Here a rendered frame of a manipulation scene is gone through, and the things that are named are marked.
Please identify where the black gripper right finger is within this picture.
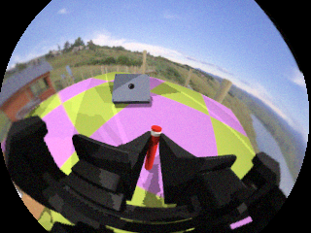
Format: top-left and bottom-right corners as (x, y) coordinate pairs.
(158, 133), (237, 205)

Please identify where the red peg with white band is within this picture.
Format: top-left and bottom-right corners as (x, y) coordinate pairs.
(144, 125), (162, 170)

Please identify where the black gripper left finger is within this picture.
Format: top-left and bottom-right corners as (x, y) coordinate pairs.
(71, 131), (152, 201)

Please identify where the grey sloped panel with hole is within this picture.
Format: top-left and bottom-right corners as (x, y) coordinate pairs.
(112, 74), (151, 105)

